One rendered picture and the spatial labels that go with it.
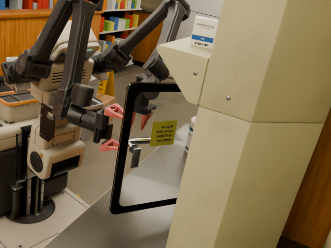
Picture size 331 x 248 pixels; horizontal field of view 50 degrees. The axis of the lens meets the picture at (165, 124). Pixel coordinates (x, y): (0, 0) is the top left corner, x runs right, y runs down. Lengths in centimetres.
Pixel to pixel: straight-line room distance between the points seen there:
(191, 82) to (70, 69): 53
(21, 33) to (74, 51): 203
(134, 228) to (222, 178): 42
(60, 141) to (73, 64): 67
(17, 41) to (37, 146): 155
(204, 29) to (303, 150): 35
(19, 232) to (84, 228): 102
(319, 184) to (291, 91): 48
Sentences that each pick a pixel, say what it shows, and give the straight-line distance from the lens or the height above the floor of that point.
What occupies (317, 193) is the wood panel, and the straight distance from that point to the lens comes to 118.
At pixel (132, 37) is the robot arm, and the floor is 135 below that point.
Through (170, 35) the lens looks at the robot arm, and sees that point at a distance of 138.
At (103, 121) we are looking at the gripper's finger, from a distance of 105.
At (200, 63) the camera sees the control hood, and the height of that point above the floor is 150.
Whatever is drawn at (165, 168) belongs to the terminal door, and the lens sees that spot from 105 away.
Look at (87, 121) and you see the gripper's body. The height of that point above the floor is 120.
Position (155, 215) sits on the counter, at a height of 94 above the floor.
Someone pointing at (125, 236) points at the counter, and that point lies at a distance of 108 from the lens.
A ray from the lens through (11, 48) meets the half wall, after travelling 313.
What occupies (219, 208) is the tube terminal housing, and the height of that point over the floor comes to 120.
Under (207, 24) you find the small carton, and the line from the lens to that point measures 81.
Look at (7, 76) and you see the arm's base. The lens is 151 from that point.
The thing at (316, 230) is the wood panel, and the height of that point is 101.
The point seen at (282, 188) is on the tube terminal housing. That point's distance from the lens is 88.
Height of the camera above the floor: 165
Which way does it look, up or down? 23 degrees down
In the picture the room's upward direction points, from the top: 11 degrees clockwise
